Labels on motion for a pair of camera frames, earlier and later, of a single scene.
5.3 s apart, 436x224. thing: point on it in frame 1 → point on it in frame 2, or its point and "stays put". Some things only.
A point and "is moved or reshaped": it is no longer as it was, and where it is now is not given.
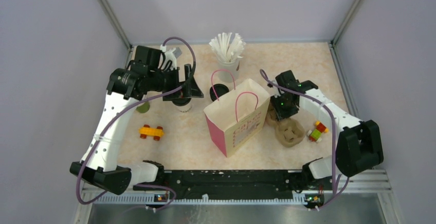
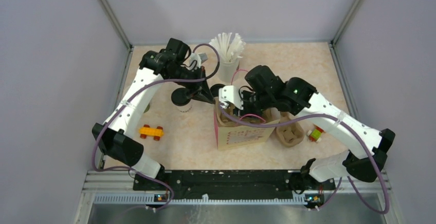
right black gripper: (282, 113) → (246, 111)
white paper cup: (185, 108) stays put
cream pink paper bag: (235, 118) is moved or reshaped
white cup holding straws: (228, 71) stays put
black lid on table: (220, 89) stays put
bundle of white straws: (229, 47) stays put
